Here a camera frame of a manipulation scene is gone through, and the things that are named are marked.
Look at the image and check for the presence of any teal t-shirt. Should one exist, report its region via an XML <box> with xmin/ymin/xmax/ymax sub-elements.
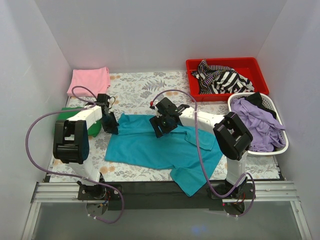
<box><xmin>104</xmin><ymin>113</ymin><xmax>223</xmax><ymax>197</ymax></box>

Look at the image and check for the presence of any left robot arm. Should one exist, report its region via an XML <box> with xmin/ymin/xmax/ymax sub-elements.
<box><xmin>53</xmin><ymin>93</ymin><xmax>119</xmax><ymax>200</ymax></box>

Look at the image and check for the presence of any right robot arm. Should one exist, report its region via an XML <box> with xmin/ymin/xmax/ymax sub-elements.
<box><xmin>150</xmin><ymin>97</ymin><xmax>253</xmax><ymax>199</ymax></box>

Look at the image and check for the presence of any folded green shirt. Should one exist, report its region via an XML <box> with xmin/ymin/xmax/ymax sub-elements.
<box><xmin>54</xmin><ymin>105</ymin><xmax>103</xmax><ymax>137</ymax></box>

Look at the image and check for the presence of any folded pink shirt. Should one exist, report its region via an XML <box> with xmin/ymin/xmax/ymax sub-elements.
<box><xmin>67</xmin><ymin>67</ymin><xmax>111</xmax><ymax>97</ymax></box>

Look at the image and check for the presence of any floral patterned table mat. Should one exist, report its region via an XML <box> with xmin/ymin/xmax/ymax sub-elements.
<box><xmin>49</xmin><ymin>71</ymin><xmax>281</xmax><ymax>182</ymax></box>

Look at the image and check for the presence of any black white striped shirt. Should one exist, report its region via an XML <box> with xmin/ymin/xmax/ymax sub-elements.
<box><xmin>191</xmin><ymin>59</ymin><xmax>255</xmax><ymax>95</ymax></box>

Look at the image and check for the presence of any black garment in basket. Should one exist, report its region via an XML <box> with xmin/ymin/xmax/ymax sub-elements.
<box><xmin>245</xmin><ymin>92</ymin><xmax>277</xmax><ymax>119</ymax></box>

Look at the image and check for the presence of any red plastic tray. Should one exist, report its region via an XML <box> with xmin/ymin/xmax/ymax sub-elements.
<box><xmin>185</xmin><ymin>57</ymin><xmax>269</xmax><ymax>102</ymax></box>

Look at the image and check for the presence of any lavender shirt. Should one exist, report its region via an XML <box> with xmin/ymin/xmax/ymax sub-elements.
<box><xmin>230</xmin><ymin>98</ymin><xmax>286</xmax><ymax>153</ymax></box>

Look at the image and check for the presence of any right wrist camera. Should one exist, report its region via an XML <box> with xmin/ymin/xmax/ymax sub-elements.
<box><xmin>149</xmin><ymin>100</ymin><xmax>164</xmax><ymax>118</ymax></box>

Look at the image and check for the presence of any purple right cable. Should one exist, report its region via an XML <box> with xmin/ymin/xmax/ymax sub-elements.
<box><xmin>149</xmin><ymin>89</ymin><xmax>256</xmax><ymax>218</ymax></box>

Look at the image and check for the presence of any aluminium rail frame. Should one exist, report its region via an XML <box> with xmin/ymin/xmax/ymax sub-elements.
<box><xmin>31</xmin><ymin>180</ymin><xmax>300</xmax><ymax>203</ymax></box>

